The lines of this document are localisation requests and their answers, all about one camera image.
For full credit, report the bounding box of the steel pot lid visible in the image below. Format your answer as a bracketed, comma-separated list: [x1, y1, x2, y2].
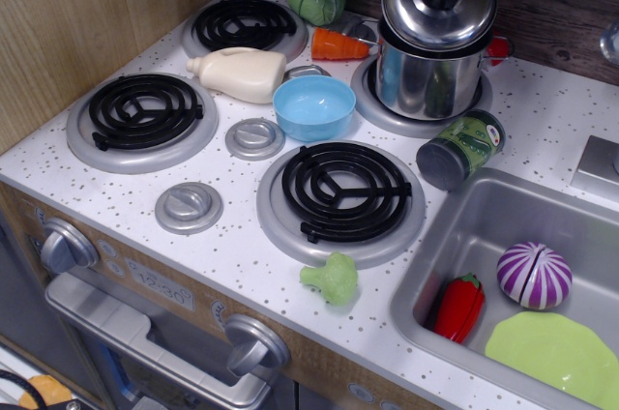
[382, 0, 497, 52]

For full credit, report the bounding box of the stainless steel pot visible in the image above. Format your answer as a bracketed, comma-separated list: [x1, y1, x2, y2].
[367, 20, 495, 121]

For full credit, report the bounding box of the red toy cup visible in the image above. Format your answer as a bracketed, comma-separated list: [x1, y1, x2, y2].
[486, 34, 515, 67]

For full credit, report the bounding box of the grey stovetop knob back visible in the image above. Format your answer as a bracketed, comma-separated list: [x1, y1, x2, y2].
[329, 14, 378, 45]

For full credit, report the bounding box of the grey stovetop knob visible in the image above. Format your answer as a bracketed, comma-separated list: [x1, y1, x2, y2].
[155, 182, 223, 235]
[225, 118, 285, 161]
[329, 14, 378, 45]
[282, 64, 330, 82]

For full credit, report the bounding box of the green toy cabbage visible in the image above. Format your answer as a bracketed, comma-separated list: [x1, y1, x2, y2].
[286, 0, 346, 26]

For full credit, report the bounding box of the orange toy carrot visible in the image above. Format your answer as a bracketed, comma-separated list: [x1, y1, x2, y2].
[310, 27, 369, 61]

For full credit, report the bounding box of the green peas can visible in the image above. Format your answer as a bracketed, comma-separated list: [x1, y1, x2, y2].
[416, 109, 506, 191]

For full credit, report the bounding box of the grey stovetop knob rear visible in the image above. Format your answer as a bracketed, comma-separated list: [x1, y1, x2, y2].
[282, 64, 330, 82]

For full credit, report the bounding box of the chrome faucet spout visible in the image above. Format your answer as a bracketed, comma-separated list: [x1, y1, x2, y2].
[600, 20, 619, 65]

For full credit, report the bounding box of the light blue plastic bowl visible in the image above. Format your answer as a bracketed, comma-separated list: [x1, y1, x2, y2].
[273, 75, 357, 142]

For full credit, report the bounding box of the back left black burner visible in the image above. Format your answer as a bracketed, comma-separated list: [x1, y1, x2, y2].
[181, 0, 309, 62]

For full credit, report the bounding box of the black burner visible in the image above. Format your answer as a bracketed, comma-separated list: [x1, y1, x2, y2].
[181, 0, 309, 62]
[256, 141, 426, 269]
[66, 73, 219, 174]

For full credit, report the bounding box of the cream toy bottle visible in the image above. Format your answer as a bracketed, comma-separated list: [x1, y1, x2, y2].
[186, 47, 287, 104]

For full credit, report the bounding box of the front right black burner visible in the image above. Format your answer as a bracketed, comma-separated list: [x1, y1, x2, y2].
[256, 141, 426, 269]

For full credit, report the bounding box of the silver sink basin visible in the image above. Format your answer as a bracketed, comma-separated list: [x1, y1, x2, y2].
[390, 167, 619, 410]

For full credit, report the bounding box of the silver faucet base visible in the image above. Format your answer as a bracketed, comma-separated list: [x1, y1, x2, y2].
[571, 135, 619, 202]

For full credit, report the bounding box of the grey stovetop knob middle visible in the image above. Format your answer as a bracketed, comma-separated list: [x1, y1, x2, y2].
[225, 118, 285, 161]

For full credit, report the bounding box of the purple toy onion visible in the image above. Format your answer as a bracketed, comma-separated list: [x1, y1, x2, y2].
[496, 242, 573, 310]

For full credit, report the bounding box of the green toy broccoli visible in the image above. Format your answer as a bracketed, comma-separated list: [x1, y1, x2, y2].
[300, 252, 358, 306]

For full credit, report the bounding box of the red toy pepper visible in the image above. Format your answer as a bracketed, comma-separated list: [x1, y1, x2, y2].
[433, 273, 486, 343]

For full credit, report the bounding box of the front left black burner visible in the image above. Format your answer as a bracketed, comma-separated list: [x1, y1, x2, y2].
[66, 73, 219, 174]

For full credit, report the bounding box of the grey stovetop knob front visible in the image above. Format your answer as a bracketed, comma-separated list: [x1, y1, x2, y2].
[155, 182, 223, 235]

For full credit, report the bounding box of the light green plate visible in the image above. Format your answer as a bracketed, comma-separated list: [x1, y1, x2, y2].
[485, 311, 618, 409]

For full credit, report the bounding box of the right oven dial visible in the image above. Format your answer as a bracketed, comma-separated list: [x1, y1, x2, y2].
[224, 313, 290, 377]

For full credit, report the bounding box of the oven dial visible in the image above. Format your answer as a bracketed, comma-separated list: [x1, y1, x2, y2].
[224, 313, 290, 377]
[40, 218, 100, 274]

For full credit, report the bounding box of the oven clock display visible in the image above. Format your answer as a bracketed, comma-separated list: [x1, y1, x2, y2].
[125, 258, 195, 311]

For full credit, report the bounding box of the left oven dial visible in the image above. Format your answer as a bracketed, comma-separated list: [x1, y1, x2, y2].
[40, 218, 100, 274]

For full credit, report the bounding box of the orange yellow object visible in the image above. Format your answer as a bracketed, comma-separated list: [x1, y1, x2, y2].
[18, 375, 73, 409]

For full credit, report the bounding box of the back right burner ring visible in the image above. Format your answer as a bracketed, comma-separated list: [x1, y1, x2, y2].
[349, 54, 494, 139]

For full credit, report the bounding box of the silver oven door handle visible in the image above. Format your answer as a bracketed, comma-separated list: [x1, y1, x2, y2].
[45, 273, 272, 409]

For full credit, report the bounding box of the black cable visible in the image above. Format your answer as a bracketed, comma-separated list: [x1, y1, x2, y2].
[0, 369, 49, 410]

